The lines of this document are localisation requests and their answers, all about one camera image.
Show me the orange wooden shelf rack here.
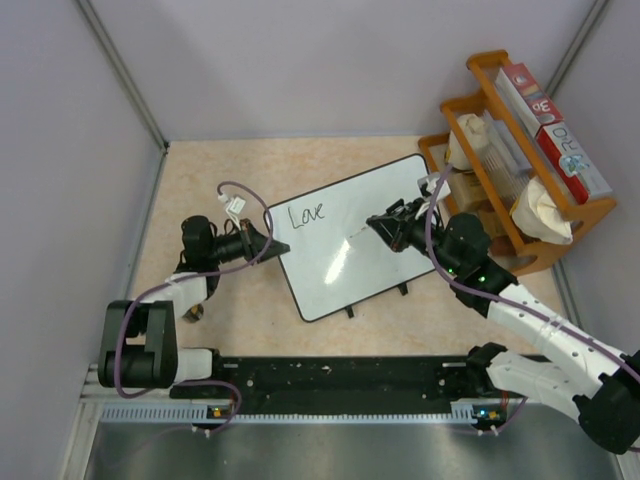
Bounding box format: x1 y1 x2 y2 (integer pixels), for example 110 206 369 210
418 50 616 275

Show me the brown cardboard box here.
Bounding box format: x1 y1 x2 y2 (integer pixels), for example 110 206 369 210
448 172 489 212

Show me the red white box upper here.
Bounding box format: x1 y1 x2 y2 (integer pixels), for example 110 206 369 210
495 63 564 135

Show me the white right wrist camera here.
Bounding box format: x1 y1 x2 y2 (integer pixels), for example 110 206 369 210
417 173 451 200

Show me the clear plastic straw pack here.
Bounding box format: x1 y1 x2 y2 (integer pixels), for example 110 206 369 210
482 110 532 182

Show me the black white marker pen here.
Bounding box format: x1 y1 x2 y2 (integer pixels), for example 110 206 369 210
349 225 370 239

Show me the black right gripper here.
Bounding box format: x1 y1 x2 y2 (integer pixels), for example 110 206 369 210
369 197 463 277

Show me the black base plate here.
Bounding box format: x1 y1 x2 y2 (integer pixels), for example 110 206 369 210
169 355 539 416

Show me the black yellow drink can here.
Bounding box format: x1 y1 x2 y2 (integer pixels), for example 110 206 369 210
183 304 204 323

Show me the red white box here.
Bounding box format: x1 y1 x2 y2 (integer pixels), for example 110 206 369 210
495 63 564 135
536 122 613 205

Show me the cream paper bag upper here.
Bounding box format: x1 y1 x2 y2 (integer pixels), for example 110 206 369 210
445 113 491 171

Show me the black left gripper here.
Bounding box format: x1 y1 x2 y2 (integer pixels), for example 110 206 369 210
208 218 289 266

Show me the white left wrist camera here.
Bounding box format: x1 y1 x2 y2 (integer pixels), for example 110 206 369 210
218 194 246 221

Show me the white whiteboard black frame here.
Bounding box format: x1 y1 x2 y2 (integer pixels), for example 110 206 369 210
264 154 433 322

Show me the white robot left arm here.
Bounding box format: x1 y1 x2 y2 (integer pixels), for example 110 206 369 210
97 215 290 397

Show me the cream paper bag lower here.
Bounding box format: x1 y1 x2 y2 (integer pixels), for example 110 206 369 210
510 178 573 245

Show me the red white box lower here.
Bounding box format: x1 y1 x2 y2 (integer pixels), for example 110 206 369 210
536 122 613 205

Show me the cream paper bag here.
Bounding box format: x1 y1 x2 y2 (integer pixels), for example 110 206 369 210
510 178 573 245
445 113 491 171

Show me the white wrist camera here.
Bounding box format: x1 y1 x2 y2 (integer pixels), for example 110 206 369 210
218 194 246 221
417 173 451 200

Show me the grey slotted cable duct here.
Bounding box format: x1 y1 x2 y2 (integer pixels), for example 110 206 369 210
100 403 506 425

